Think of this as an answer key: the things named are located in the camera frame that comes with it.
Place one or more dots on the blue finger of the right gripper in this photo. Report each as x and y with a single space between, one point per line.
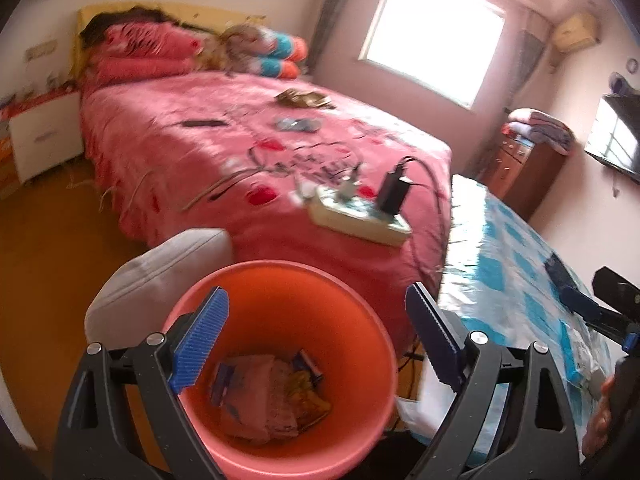
585 307

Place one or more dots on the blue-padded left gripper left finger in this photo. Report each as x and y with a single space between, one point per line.
96 436

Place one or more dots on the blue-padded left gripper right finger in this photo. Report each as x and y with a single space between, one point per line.
535 437

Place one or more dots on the trash wrappers in bucket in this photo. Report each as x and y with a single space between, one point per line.
262 398

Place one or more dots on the person's right hand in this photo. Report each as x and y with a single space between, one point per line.
597 430

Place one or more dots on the green white wipes pack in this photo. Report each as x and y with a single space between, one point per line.
587 362

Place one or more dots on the dark blue milk carton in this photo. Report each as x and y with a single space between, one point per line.
558 273

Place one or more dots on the blue white checkered tablecloth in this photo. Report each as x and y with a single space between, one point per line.
495 282

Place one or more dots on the brown wooden cabinet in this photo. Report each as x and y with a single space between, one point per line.
521 173

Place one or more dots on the folded blanket on cabinet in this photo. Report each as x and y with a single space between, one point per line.
540 128

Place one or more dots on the orange plastic bucket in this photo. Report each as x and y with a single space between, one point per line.
279 308

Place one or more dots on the black charger adapter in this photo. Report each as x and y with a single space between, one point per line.
392 193

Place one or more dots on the air conditioner unit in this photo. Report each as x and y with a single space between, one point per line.
581 30

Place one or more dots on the white power strip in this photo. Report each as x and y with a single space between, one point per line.
357 217

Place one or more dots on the white small charger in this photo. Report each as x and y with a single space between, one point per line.
348 188

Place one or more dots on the white bedside cabinet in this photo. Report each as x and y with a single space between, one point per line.
46 135

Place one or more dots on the window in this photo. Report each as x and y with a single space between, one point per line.
445 46

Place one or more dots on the pink bed cover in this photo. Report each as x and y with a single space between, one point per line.
200 151

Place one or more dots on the white remote control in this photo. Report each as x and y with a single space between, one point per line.
305 125

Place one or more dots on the olive green cloth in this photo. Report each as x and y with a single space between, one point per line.
295 98

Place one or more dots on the folded pink blanket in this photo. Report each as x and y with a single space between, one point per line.
142 50

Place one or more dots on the rolled colourful quilt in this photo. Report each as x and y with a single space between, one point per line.
258 50

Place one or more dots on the grey curtain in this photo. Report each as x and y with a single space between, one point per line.
328 13

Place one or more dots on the yellow wooden headboard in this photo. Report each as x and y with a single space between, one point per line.
200 17

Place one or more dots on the wall mounted television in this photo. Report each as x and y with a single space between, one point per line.
614 137

